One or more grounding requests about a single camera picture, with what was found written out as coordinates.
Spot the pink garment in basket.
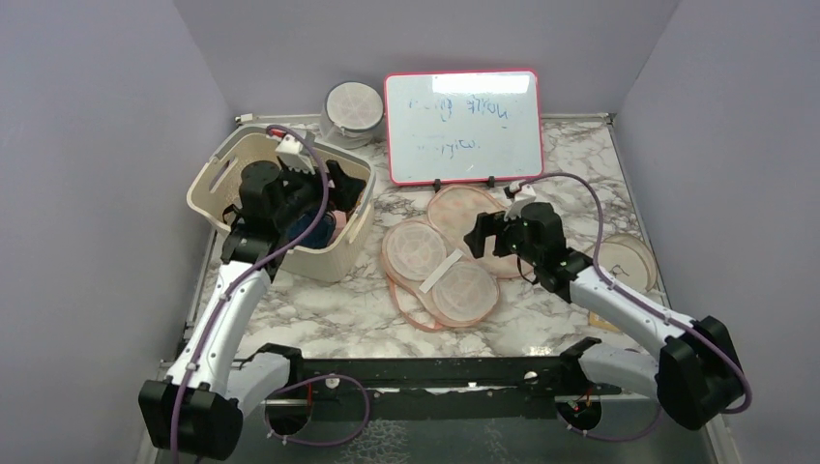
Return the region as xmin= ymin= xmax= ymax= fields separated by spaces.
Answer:
xmin=332 ymin=211 xmax=348 ymax=234

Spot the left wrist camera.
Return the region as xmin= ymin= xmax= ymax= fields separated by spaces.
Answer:
xmin=266 ymin=127 xmax=315 ymax=174

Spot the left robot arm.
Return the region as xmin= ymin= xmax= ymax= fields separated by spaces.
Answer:
xmin=138 ymin=160 xmax=367 ymax=460

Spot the pink framed whiteboard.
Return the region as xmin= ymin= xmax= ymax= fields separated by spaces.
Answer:
xmin=384 ymin=69 xmax=545 ymax=186

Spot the white round mesh container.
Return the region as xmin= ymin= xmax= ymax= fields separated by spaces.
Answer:
xmin=319 ymin=81 xmax=385 ymax=149

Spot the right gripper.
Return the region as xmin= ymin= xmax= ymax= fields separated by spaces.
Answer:
xmin=465 ymin=210 xmax=542 ymax=267

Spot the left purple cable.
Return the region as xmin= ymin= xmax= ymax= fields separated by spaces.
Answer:
xmin=168 ymin=125 xmax=371 ymax=464

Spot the cream plastic laundry basket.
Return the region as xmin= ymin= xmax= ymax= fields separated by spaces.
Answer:
xmin=187 ymin=124 xmax=376 ymax=282

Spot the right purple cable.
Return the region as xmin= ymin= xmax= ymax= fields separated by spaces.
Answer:
xmin=509 ymin=172 xmax=754 ymax=445

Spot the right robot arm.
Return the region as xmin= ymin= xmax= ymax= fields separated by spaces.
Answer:
xmin=464 ymin=202 xmax=750 ymax=430

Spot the purple cable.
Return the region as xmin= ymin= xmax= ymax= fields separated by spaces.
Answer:
xmin=509 ymin=172 xmax=754 ymax=445
xmin=168 ymin=125 xmax=371 ymax=464

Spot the small yellow notepad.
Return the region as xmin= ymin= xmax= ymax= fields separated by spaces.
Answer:
xmin=588 ymin=311 xmax=620 ymax=333

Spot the floral mesh laundry bag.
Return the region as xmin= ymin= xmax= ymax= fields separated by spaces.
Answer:
xmin=381 ymin=186 xmax=534 ymax=333

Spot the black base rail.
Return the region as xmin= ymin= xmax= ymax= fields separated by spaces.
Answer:
xmin=240 ymin=357 xmax=621 ymax=432

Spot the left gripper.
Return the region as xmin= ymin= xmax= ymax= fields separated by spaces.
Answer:
xmin=273 ymin=158 xmax=363 ymax=230

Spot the blue lace garment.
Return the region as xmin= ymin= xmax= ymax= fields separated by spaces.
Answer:
xmin=287 ymin=213 xmax=335 ymax=249

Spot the round white disc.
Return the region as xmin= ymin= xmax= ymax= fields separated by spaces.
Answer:
xmin=599 ymin=234 xmax=659 ymax=293

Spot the black bra from bag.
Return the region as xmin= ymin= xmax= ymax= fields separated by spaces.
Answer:
xmin=326 ymin=160 xmax=366 ymax=216

